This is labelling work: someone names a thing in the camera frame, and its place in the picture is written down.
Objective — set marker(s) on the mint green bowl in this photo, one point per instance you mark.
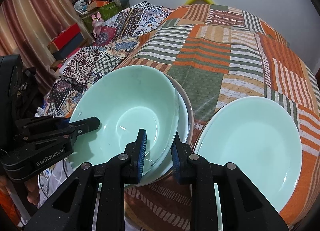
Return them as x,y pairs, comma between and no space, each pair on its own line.
127,100

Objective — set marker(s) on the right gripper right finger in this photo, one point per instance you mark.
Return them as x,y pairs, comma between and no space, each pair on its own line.
187,168

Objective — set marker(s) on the mint green plate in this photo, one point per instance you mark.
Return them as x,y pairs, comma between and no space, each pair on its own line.
249,158

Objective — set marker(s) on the pink rabbit toy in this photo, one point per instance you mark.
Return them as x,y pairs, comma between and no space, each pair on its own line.
97,23

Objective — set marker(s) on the patterned checkered blanket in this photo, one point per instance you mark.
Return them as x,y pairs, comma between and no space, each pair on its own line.
105,46

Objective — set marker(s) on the dark blue box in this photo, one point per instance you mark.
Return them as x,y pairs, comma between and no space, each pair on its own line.
69,47

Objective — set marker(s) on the white dotted bowl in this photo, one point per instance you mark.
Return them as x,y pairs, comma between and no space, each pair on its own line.
180,140

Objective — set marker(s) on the green cardboard box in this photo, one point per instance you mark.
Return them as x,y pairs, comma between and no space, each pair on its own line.
107,11

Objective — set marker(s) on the striped patchwork tablecloth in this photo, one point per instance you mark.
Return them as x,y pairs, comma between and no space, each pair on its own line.
219,54

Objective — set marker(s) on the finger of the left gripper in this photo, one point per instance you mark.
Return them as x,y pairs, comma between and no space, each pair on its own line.
44,121
71,130

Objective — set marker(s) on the striped red gold curtain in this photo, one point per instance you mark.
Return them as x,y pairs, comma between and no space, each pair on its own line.
28,26

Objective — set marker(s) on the pink bowl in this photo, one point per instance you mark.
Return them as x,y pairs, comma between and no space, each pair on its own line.
188,121

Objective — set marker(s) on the left hand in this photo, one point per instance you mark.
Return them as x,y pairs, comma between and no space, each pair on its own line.
33,190

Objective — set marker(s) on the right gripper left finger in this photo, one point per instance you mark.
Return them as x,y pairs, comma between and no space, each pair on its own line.
92,197

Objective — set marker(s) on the red box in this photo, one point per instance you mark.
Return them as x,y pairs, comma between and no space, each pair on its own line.
63,38

